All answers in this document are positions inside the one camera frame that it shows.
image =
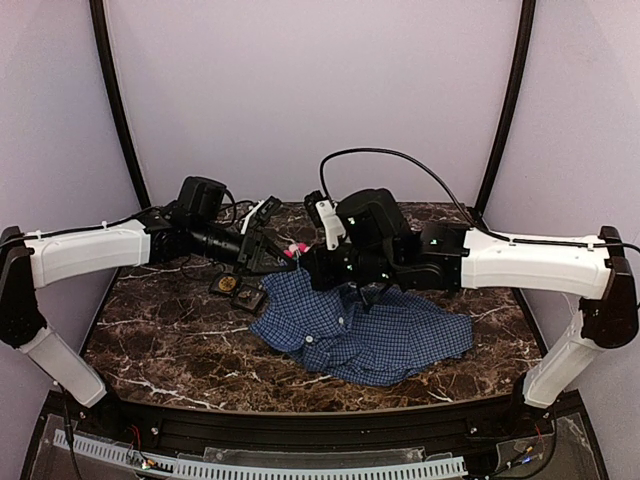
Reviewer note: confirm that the middle black display frame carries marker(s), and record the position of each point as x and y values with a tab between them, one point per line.
254	305

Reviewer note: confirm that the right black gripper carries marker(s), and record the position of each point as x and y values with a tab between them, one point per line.
314	265

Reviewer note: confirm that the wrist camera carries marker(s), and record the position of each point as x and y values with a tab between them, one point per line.
322	212
259	215

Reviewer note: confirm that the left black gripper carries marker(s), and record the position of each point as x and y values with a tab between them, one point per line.
252	250

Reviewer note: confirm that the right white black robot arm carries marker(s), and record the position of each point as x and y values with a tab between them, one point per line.
368	240

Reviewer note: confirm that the blue checkered shirt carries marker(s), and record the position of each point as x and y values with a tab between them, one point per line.
374	338

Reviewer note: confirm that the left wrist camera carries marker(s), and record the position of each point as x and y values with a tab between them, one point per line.
259	215

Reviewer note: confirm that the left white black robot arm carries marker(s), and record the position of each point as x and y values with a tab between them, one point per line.
185	226

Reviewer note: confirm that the white slotted cable duct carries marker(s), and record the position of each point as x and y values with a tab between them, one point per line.
408	463

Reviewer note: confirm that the left black frame post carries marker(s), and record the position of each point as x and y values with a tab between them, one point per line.
109	75

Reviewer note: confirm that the black frame post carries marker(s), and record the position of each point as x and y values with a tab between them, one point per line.
512	91
109	75

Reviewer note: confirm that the black display frame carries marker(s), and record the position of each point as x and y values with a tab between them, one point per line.
254	305
213	287

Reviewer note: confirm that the gold round brooch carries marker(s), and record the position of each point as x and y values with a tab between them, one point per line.
227	283

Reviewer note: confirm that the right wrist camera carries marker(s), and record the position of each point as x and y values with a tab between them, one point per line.
322	212

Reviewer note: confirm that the right black frame post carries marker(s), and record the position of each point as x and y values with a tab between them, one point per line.
512	91

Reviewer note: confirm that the pink flower brooch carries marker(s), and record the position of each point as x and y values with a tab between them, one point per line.
296	250

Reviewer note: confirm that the left black display frame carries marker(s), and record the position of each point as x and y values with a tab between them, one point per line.
213	287

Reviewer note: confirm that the black aluminium front rail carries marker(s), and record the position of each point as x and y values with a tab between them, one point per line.
455	427

